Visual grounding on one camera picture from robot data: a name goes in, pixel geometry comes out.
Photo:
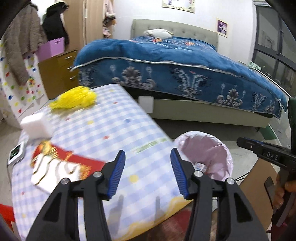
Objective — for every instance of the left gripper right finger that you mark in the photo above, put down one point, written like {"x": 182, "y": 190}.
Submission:
{"x": 236, "y": 219}

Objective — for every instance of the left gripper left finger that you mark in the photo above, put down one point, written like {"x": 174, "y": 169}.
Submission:
{"x": 58, "y": 218}

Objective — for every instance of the red envelope packet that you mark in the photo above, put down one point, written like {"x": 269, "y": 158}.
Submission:
{"x": 51, "y": 164}

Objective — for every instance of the white tissue pack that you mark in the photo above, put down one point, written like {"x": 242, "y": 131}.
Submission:
{"x": 37, "y": 126}

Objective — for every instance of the pink lined trash bin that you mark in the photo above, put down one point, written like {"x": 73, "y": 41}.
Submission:
{"x": 196, "y": 146}

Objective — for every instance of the person's right hand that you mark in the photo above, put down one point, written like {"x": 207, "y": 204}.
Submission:
{"x": 289, "y": 186}

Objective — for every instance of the red plastic stool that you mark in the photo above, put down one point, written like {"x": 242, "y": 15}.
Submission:
{"x": 7, "y": 214}

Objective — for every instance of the white digital timer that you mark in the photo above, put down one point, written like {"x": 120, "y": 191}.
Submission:
{"x": 17, "y": 154}

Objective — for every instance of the checkered tablecloth table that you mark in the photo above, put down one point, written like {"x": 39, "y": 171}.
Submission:
{"x": 147, "y": 193}

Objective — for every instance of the brown drawer cabinet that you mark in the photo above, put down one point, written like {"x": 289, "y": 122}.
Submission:
{"x": 56, "y": 74}

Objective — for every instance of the blue floral bed blanket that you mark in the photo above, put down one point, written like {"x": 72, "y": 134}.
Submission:
{"x": 184, "y": 67}

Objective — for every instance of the purple storage box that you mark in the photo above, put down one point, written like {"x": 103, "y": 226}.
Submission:
{"x": 51, "y": 48}

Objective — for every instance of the dark framed window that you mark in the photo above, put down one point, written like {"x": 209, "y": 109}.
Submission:
{"x": 274, "y": 50}

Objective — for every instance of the brown quilted jacket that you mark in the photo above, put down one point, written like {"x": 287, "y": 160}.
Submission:
{"x": 24, "y": 35}

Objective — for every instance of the black coat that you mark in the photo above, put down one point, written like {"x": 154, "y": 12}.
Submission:
{"x": 53, "y": 24}

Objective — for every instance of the wooden wardrobe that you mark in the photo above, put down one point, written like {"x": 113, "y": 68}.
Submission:
{"x": 84, "y": 22}

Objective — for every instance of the white pillow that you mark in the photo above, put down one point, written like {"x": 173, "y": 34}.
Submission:
{"x": 158, "y": 33}

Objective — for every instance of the grey upholstered bed frame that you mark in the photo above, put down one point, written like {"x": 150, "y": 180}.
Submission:
{"x": 173, "y": 107}

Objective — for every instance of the small purple wall picture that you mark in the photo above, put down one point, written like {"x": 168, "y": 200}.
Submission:
{"x": 222, "y": 28}

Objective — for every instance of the large wall poster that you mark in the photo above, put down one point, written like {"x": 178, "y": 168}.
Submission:
{"x": 183, "y": 5}

